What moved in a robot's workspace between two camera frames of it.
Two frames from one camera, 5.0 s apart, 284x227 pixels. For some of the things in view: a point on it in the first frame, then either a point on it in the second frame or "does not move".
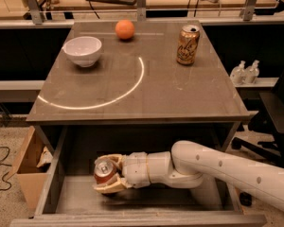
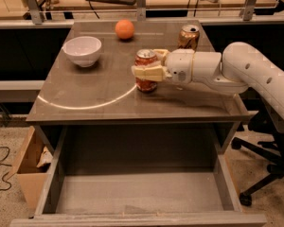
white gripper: [133, 168] to [179, 65]
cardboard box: [32, 165] does not move
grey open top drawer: [65, 156] does not move
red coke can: [103, 169] to [145, 57]
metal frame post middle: [141, 3] does not move
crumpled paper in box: [45, 157] does not move
